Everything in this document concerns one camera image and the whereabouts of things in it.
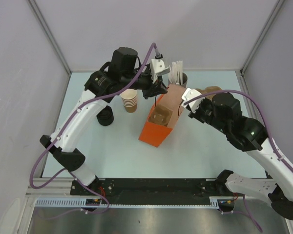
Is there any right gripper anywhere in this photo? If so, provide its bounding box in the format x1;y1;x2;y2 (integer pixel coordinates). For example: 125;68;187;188
187;97;230;135

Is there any grey cylindrical holder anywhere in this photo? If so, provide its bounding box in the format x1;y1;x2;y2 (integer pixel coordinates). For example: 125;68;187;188
168;73;188;88

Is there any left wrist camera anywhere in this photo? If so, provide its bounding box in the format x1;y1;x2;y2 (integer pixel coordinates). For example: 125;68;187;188
150;58;170;83

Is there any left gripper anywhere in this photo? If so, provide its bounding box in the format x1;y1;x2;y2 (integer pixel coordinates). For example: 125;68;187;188
121;68;167;99

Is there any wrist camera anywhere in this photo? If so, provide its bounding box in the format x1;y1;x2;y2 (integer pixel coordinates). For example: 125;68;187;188
150;58;170;83
181;88;203;113

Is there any purple cable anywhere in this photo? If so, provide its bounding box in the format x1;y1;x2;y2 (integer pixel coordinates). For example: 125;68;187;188
182;89;293;232
29;43;158;190

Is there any stack of black lids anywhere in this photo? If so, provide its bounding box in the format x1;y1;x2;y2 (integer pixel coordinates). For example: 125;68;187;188
96;106;114;126

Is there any white slotted cable duct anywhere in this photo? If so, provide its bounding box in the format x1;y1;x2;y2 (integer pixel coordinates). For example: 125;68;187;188
35;197;233;209

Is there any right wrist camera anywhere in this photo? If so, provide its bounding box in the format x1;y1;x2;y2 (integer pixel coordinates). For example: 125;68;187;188
181;88;203;113

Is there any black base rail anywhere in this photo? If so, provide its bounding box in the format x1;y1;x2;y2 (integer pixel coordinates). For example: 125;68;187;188
70;177;235;207

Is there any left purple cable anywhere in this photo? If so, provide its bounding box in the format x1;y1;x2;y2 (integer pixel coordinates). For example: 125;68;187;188
29;43;158;190

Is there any stack of brown paper cups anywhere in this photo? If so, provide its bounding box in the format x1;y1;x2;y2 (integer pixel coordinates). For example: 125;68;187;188
120;89;138;113

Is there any remaining cardboard cup carrier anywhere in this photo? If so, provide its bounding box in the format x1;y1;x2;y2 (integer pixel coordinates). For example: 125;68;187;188
195;86;222;100

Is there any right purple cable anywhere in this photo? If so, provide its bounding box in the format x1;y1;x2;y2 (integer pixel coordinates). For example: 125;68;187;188
182;89;293;232

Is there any orange paper bag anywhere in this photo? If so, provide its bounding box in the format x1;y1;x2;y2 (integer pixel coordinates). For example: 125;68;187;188
139;84;186;147

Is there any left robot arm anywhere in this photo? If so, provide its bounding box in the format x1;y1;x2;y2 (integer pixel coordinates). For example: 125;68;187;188
40;43;169;195

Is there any brown cardboard cup carrier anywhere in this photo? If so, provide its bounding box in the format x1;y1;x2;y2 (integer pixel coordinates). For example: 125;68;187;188
148;105;173;126

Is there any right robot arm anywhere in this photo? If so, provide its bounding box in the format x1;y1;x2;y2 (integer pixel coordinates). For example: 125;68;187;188
181;89;293;220

